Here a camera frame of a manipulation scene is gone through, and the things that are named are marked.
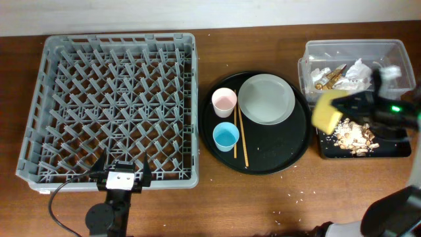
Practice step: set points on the round black serving tray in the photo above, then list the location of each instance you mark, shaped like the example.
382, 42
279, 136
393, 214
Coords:
270, 148

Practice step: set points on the clear plastic bin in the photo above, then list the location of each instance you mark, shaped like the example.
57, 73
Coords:
320, 54

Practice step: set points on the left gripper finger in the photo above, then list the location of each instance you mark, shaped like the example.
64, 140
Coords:
147, 174
98, 170

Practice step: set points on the white napkin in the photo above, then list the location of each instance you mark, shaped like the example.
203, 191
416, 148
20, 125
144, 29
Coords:
357, 77

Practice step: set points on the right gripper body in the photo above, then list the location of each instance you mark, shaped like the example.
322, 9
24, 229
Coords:
394, 113

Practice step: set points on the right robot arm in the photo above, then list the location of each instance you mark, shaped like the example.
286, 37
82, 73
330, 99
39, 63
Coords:
397, 214

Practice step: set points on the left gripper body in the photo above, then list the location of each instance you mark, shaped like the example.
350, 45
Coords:
137, 184

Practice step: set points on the gold snack wrapper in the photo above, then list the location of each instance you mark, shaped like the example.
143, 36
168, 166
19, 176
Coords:
327, 82

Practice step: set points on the pink cup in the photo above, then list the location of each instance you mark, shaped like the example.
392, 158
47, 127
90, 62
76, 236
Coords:
223, 101

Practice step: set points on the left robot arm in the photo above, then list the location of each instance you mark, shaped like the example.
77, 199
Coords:
110, 218

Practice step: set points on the yellow bowl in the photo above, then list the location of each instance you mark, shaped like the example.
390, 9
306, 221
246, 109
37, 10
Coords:
325, 116

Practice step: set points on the food scraps pile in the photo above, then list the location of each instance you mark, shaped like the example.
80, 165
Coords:
357, 139

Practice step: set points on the grey plate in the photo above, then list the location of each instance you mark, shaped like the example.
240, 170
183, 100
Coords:
266, 99

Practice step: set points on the grey dishwasher rack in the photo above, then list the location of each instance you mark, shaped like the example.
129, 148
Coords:
127, 97

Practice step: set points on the wooden chopstick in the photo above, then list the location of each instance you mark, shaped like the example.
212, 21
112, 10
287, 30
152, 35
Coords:
243, 138
236, 136

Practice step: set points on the blue cup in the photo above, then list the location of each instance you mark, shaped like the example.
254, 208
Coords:
223, 136

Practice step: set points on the black rectangular tray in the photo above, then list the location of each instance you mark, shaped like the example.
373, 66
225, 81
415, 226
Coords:
387, 149

